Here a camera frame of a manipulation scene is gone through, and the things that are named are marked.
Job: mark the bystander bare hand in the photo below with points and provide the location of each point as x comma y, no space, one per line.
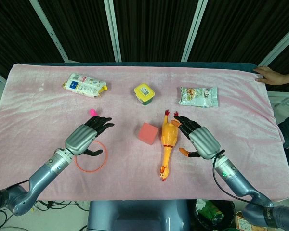
269,75

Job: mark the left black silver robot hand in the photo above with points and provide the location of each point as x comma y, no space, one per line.
80,139

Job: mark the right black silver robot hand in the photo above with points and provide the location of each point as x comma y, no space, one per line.
203,142

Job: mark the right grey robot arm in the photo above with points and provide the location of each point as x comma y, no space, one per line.
240,183

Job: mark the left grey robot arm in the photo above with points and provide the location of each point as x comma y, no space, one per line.
38,178

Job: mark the small pink plastic cup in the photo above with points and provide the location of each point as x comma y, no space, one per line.
92,112

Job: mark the yellow rubber chicken toy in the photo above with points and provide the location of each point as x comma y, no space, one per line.
168,137

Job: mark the pale green snack bag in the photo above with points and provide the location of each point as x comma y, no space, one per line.
197,96

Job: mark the white yellow snack package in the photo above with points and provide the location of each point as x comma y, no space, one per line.
83,85

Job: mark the pink foam cube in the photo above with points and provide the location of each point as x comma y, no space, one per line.
148,133

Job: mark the pink plush table cloth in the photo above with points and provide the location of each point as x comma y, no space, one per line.
135,180

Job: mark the black trash bin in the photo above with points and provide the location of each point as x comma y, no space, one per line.
214,214

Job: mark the green container yellow lid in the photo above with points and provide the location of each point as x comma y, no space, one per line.
144,92

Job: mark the small labelled cardboard box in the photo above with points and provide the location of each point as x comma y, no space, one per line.
243,220

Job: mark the grey robot torso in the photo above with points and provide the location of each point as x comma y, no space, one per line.
139,214

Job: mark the white frame post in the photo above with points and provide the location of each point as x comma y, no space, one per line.
53,33
195,31
113,31
279,44

